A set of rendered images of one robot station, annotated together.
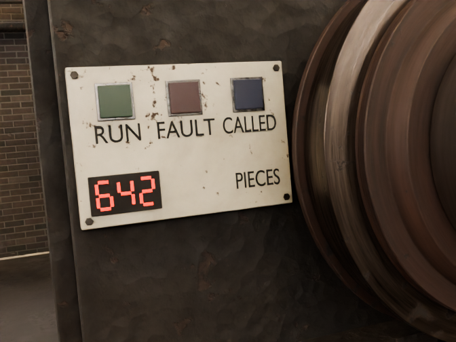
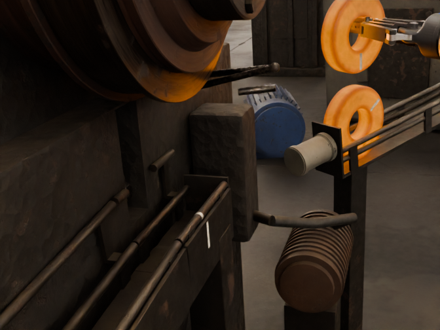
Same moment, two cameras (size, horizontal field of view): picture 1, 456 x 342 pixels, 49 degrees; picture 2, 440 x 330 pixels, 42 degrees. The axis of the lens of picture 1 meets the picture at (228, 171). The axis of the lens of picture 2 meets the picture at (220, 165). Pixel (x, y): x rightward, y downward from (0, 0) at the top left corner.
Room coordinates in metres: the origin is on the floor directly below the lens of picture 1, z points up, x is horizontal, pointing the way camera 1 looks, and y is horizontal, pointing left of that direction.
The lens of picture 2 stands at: (0.11, 0.23, 1.06)
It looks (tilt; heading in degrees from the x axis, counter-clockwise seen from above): 21 degrees down; 308
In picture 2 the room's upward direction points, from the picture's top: 4 degrees counter-clockwise
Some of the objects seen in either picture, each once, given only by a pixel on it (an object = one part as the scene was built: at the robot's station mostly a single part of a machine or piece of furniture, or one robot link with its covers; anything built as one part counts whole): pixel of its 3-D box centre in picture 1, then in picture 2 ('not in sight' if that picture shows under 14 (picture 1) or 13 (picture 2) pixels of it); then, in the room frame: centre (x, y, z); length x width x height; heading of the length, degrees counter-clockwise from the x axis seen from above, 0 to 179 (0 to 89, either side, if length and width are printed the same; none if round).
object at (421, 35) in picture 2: not in sight; (426, 35); (0.43, -0.78, 0.89); 0.09 x 0.08 x 0.07; 164
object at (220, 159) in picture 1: (186, 140); not in sight; (0.60, 0.05, 1.15); 0.26 x 0.02 x 0.18; 108
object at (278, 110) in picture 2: not in sight; (270, 118); (1.71, -2.31, 0.17); 0.57 x 0.31 x 0.34; 128
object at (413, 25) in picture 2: not in sight; (389, 31); (0.50, -0.79, 0.90); 0.11 x 0.01 x 0.04; 165
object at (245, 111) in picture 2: not in sight; (223, 172); (0.69, -0.53, 0.68); 0.11 x 0.08 x 0.24; 18
